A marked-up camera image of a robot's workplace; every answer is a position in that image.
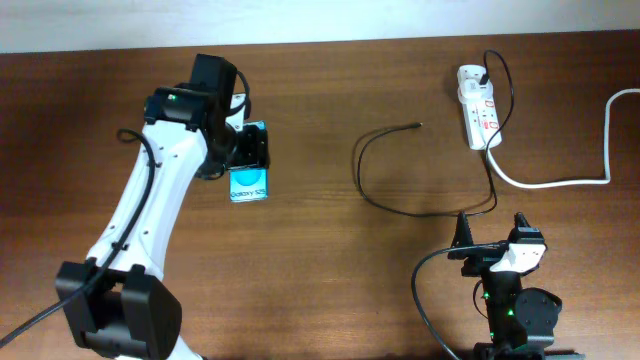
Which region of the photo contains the white power strip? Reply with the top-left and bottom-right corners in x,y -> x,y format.
457,65 -> 502,150

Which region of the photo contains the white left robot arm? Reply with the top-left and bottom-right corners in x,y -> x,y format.
55,54 -> 270,359

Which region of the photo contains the white power strip cord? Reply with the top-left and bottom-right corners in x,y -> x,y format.
484,87 -> 640,190

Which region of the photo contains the blue Galaxy smartphone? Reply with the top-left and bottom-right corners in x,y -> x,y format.
228,121 -> 269,203

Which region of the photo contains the black charging cable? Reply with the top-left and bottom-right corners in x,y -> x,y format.
351,48 -> 516,219

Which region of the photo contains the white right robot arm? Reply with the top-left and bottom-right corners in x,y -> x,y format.
448,212 -> 586,360

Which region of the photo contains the white USB charger plug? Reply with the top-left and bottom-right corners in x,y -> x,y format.
458,76 -> 493,104

